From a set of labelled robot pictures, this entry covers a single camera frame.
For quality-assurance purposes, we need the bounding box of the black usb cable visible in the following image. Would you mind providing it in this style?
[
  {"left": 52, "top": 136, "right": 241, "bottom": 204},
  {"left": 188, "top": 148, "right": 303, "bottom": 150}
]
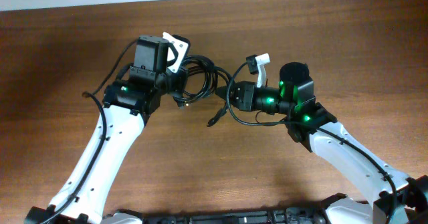
[{"left": 173, "top": 54, "right": 233, "bottom": 128}]

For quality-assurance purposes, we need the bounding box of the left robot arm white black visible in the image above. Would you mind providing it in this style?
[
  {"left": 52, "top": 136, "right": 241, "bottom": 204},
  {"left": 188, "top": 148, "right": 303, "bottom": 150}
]
[{"left": 24, "top": 32, "right": 190, "bottom": 223}]

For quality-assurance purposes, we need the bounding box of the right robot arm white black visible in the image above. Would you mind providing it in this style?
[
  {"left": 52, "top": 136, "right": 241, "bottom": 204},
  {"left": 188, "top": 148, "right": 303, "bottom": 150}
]
[{"left": 215, "top": 62, "right": 427, "bottom": 223}]

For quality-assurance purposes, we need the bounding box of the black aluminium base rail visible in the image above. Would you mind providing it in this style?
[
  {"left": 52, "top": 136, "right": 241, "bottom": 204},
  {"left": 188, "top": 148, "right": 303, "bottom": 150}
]
[{"left": 142, "top": 207, "right": 327, "bottom": 224}]

